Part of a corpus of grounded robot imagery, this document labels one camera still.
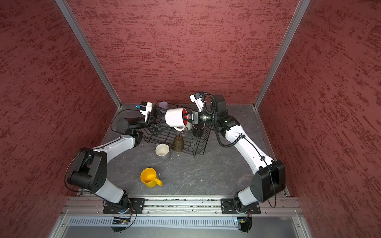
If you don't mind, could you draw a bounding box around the olive green glass tumbler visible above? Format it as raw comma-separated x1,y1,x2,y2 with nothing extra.
172,136,185,152

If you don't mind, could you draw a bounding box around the black wire dish rack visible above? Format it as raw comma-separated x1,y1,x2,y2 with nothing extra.
141,102,213,156

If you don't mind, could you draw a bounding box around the black mug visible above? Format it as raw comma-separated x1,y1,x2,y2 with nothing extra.
192,123,205,137

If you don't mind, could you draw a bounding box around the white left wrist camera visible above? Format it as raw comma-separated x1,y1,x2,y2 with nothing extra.
137,102,153,122

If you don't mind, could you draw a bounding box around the aluminium corner post right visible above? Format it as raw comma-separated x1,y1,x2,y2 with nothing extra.
254,0,311,111

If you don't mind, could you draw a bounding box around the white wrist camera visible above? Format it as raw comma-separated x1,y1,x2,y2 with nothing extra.
137,102,153,122
190,93,205,112

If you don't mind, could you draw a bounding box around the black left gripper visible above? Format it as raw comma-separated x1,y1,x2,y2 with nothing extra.
133,105,172,136

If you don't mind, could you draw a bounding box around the white mug grey outside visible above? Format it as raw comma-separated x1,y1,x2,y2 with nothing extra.
155,144,171,160

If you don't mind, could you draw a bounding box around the lilac plastic cup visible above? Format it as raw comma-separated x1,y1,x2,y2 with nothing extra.
159,101,169,110

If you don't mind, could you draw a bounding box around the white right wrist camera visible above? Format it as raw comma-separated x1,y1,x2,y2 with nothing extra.
190,93,205,112

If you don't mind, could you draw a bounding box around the right circuit board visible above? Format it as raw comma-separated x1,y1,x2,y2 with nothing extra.
235,217,253,233

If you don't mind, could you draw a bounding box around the aluminium front rail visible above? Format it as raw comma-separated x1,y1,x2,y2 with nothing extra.
61,195,304,217

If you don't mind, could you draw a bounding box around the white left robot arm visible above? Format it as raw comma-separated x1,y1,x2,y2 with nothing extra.
64,107,167,214

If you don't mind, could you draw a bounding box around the aluminium corner post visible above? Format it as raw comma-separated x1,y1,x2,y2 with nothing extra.
254,0,311,111
55,0,123,109

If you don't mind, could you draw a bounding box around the clear plastic cup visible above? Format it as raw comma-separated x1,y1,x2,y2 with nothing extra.
179,130,188,138

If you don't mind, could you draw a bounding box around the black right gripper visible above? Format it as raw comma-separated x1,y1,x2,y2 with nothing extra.
181,109,218,126

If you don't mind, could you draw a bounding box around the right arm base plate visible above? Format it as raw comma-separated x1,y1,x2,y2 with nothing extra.
220,198,261,215

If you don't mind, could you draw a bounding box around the black corrugated cable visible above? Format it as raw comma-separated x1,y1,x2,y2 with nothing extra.
197,91,246,148

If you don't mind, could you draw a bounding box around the circuit board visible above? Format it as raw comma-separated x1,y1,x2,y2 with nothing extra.
235,217,253,233
111,217,131,233

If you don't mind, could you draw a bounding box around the yellow mug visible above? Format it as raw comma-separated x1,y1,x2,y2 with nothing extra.
140,168,163,188

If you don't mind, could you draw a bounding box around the aluminium corner post left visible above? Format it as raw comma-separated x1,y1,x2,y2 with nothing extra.
55,0,123,109

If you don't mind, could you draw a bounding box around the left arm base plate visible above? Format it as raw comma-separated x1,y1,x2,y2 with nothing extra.
103,198,145,215

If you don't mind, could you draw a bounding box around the left circuit board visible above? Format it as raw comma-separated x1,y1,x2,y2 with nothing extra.
111,217,131,233

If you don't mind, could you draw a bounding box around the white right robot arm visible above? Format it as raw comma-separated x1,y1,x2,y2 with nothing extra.
190,92,286,214

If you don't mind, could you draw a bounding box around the white mug red inside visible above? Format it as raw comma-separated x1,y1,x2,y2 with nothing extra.
165,108,188,131

